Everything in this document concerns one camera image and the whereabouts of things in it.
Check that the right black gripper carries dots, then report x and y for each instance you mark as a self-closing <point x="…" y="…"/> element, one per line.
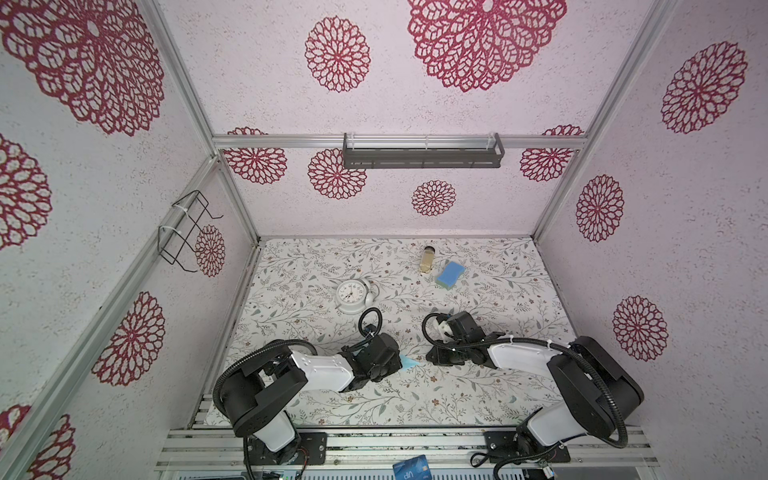
<point x="440" y="356"/>

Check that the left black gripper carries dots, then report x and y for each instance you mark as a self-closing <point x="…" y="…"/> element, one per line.
<point x="394" y="364"/>

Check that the light blue paper sheet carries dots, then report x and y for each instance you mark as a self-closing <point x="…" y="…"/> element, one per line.
<point x="407" y="363"/>

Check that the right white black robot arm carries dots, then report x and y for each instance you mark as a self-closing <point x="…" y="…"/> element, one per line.
<point x="596" y="393"/>

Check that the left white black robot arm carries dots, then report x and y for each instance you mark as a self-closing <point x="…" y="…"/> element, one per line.
<point x="254" y="392"/>

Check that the white alarm clock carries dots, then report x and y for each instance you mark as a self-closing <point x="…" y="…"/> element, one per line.
<point x="354" y="296"/>

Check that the blue green sponge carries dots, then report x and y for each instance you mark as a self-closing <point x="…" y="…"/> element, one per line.
<point x="450" y="275"/>

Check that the small yellow liquid jar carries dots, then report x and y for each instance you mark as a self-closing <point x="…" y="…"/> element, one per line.
<point x="427" y="259"/>

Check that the blue card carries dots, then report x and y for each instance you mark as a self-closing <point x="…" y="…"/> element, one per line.
<point x="416" y="468"/>

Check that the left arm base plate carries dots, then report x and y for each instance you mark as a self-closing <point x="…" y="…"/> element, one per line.
<point x="307" y="449"/>

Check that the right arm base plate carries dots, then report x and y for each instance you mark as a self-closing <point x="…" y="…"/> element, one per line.
<point x="504" y="444"/>

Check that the black wall shelf rack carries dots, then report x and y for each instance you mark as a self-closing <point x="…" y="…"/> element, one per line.
<point x="487" y="156"/>

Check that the black wire wall basket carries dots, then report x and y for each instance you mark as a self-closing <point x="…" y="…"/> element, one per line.
<point x="193" y="242"/>

